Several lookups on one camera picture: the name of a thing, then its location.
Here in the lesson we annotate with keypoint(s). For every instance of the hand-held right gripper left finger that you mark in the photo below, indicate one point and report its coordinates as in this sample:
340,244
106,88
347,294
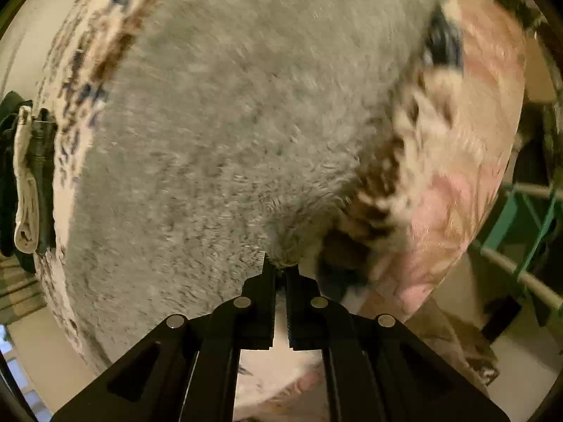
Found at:
258,312

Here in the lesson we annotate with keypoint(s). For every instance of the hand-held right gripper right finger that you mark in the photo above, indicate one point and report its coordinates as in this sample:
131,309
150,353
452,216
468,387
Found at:
303,312

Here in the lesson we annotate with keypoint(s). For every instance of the green drying rack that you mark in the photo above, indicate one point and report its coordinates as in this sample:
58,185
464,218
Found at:
523,237

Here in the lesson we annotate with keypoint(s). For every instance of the pink floral bed sheet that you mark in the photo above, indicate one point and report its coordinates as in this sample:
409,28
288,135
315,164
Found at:
479,149

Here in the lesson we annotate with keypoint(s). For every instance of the striped cloth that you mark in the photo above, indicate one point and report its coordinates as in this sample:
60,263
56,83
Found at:
20,290

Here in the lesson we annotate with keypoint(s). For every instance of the cream folded cloth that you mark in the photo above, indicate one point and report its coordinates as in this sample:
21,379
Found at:
24,184

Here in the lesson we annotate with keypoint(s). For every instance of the dark hanging clothes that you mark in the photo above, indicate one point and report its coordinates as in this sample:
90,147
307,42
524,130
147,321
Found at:
543,74

